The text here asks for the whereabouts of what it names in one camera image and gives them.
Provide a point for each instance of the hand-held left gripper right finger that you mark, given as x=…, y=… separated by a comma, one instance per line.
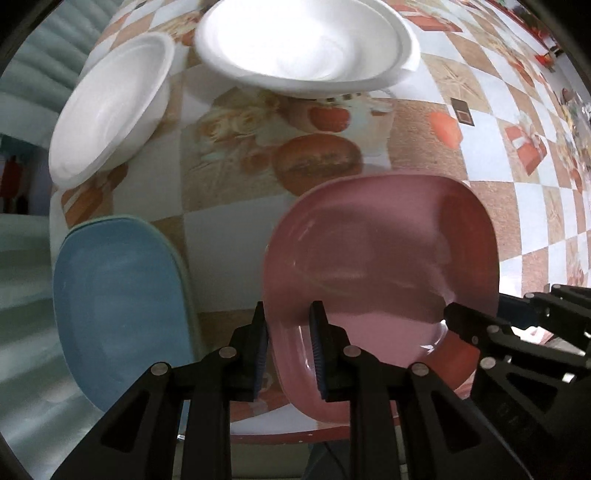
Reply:
x=318, y=350

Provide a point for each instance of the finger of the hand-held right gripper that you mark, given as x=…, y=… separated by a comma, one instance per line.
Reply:
x=466, y=321
x=554, y=307

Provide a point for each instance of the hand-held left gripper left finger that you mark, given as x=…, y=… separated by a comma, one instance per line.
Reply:
x=261, y=350

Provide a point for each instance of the pink plate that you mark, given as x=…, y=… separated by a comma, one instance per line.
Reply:
x=378, y=258

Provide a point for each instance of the white foam bowl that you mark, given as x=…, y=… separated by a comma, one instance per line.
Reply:
x=414, y=50
x=111, y=110
x=295, y=46

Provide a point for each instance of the printed checkered tablecloth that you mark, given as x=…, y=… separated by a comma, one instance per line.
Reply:
x=221, y=258

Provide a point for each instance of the person's leg in jeans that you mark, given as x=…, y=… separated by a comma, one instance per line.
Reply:
x=323, y=466

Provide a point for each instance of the blue plate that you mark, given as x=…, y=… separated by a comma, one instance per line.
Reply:
x=120, y=300

